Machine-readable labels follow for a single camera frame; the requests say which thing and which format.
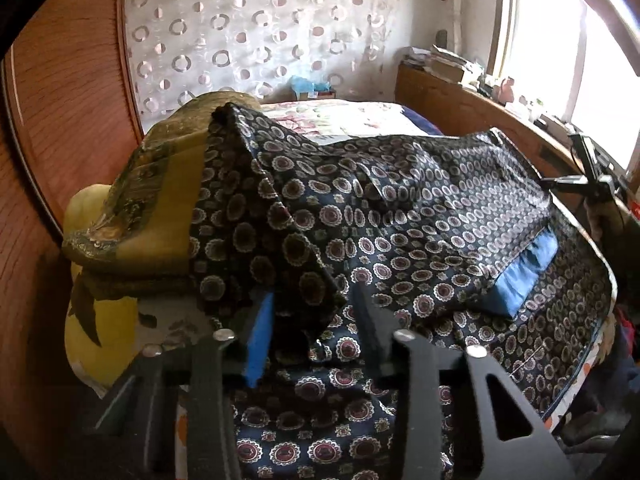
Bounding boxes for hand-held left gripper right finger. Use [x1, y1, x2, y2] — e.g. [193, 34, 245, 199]
[350, 282, 577, 480]

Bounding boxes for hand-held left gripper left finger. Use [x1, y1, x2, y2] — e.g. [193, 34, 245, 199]
[95, 292, 277, 480]

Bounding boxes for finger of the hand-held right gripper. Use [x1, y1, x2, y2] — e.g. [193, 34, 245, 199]
[541, 174, 592, 192]
[569, 131, 603, 183]

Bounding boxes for navy circle-patterned shirt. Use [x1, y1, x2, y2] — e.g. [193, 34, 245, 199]
[189, 102, 617, 480]

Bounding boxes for person's right hand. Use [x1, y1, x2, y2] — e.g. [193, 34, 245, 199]
[586, 201, 626, 241]

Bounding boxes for pink jug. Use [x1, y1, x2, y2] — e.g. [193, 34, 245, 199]
[495, 76, 519, 104]

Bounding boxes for wood-framed window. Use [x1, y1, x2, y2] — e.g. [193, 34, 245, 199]
[492, 0, 640, 173]

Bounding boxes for long wooden cabinet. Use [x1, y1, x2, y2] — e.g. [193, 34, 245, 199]
[395, 62, 640, 223]

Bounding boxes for navy bed sheet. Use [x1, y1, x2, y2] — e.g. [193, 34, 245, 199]
[400, 104, 447, 137]

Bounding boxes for yellow pillow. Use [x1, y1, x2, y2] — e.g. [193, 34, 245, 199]
[62, 185, 143, 393]

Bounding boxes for orange fruit print bedsheet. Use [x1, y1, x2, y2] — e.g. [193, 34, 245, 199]
[170, 320, 617, 480]

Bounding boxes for stack of books and papers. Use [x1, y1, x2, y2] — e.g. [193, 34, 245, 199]
[400, 44, 483, 84]

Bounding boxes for olive patterned folded cloth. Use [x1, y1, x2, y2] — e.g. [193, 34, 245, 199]
[62, 91, 262, 288]

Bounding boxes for person's dark clothing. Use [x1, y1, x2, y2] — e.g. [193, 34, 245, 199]
[547, 305, 640, 480]

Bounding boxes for bundled patterned window curtain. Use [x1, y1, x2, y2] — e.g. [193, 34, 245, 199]
[431, 0, 467, 57]

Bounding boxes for floral bed quilt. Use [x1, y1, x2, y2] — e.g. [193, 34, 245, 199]
[259, 99, 447, 145]

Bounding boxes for wooden slatted wardrobe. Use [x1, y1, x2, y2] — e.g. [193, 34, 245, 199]
[0, 0, 147, 480]

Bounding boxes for circle-patterned sheer wall curtain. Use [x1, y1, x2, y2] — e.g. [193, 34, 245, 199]
[124, 0, 403, 117]

